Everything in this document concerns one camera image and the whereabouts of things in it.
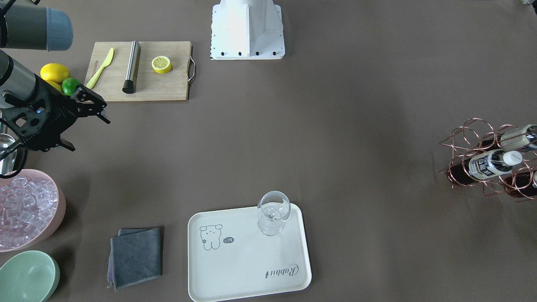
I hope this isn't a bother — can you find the clear wine glass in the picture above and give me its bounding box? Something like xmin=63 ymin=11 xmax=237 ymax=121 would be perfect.
xmin=257 ymin=190 xmax=290 ymax=236

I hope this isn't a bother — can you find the copper wire bottle basket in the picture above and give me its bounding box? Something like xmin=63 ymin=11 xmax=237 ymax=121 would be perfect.
xmin=441 ymin=118 xmax=537 ymax=201

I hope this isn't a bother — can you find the white rabbit tray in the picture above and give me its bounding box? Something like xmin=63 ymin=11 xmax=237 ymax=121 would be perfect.
xmin=188 ymin=204 xmax=312 ymax=302

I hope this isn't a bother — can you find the half lemon slice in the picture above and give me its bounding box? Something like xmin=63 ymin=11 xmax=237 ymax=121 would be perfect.
xmin=151 ymin=55 xmax=172 ymax=74

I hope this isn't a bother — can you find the yellow lemon far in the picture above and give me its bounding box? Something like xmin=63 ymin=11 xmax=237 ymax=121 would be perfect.
xmin=40 ymin=63 xmax=70 ymax=84

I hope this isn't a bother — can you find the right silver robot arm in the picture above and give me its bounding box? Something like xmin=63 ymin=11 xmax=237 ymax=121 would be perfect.
xmin=0 ymin=0 xmax=109 ymax=152

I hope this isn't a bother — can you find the green lime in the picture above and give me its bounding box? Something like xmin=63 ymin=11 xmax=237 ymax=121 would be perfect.
xmin=61 ymin=77 xmax=81 ymax=96

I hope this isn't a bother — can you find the tea bottle white cap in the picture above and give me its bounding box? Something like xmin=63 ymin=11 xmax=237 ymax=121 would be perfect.
xmin=446 ymin=149 xmax=523 ymax=186

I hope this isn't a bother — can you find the yellow lemon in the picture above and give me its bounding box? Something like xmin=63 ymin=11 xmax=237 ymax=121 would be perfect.
xmin=45 ymin=80 xmax=63 ymax=94
xmin=40 ymin=63 xmax=70 ymax=84

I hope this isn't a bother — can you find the grey folded cloth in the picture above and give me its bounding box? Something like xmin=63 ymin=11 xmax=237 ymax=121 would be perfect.
xmin=107 ymin=227 xmax=162 ymax=291

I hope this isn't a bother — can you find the yellow plastic knife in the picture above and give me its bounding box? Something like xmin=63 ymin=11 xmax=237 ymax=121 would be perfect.
xmin=86 ymin=48 xmax=115 ymax=89

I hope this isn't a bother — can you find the pink bowl of ice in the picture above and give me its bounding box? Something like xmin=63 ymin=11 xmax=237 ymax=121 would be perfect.
xmin=0 ymin=169 xmax=66 ymax=253

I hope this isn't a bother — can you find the steel ice scoop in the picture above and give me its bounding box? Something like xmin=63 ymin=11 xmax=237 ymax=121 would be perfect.
xmin=0 ymin=133 xmax=17 ymax=174

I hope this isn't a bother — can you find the steel muddler black tip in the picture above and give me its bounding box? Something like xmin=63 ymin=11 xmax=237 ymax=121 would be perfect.
xmin=122 ymin=41 xmax=141 ymax=94

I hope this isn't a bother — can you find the yellow lemon near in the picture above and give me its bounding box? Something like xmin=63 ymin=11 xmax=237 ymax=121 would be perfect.
xmin=45 ymin=80 xmax=63 ymax=94

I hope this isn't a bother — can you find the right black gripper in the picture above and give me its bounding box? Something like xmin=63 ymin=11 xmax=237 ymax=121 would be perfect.
xmin=1 ymin=84 xmax=111 ymax=152

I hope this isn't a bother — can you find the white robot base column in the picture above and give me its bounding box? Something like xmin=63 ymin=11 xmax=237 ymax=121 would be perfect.
xmin=210 ymin=0 xmax=286 ymax=60

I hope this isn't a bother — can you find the bamboo cutting board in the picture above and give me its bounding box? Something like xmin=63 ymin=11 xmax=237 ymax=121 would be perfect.
xmin=84 ymin=41 xmax=196 ymax=103

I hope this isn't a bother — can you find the green empty bowl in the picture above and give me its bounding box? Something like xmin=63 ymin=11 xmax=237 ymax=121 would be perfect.
xmin=0 ymin=250 xmax=60 ymax=302

